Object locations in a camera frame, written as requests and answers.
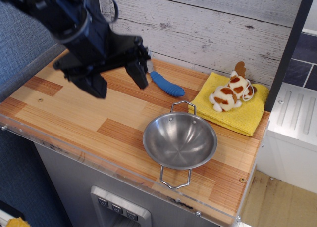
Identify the white cabinet at right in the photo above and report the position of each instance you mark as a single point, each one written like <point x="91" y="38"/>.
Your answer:
<point x="289" y="149"/>

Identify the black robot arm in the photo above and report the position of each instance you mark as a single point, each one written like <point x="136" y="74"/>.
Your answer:
<point x="49" y="12"/>

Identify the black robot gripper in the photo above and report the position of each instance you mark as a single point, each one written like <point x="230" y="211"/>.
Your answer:
<point x="94" y="48"/>

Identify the grey toy fridge cabinet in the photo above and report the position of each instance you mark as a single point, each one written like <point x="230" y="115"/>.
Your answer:
<point x="73" y="182"/>

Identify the yellow folded cloth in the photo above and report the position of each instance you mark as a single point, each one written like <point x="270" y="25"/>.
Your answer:
<point x="244" y="119"/>

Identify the brown white plush toy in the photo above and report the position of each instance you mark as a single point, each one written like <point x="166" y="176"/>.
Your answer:
<point x="232" y="92"/>

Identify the metal bowl with handles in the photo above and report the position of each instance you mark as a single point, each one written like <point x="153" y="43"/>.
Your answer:
<point x="180" y="140"/>

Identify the silver dispenser button panel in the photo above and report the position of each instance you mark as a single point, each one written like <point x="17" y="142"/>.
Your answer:
<point x="115" y="211"/>

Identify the dark grey right post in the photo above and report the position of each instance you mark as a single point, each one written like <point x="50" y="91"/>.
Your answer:
<point x="296" y="31"/>

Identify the blue handled metal scoop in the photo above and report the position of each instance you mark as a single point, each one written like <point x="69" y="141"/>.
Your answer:
<point x="164" y="84"/>

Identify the yellow object bottom left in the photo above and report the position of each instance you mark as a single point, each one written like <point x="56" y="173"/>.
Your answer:
<point x="17" y="222"/>

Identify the clear acrylic table guard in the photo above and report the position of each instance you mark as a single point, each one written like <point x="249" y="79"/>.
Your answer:
<point x="217" y="188"/>

